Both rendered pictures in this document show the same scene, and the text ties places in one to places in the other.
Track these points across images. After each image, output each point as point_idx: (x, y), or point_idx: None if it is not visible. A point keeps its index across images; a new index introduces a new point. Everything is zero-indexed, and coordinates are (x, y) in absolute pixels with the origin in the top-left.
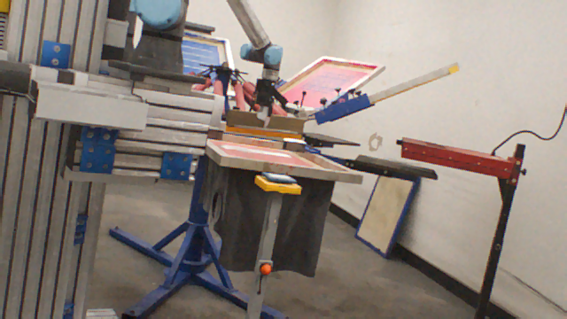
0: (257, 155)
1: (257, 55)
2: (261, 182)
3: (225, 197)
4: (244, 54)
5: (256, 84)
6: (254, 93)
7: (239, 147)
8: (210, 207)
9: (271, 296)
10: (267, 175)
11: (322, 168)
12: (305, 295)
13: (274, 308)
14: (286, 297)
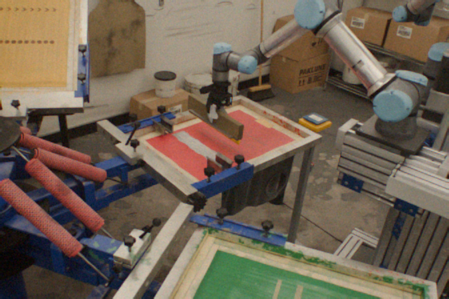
0: (224, 143)
1: (261, 61)
2: (326, 125)
3: (291, 165)
4: (255, 69)
5: (224, 90)
6: (220, 99)
7: (208, 155)
8: (246, 202)
9: (47, 293)
10: (322, 121)
11: (259, 107)
12: (22, 271)
13: (82, 282)
14: (40, 282)
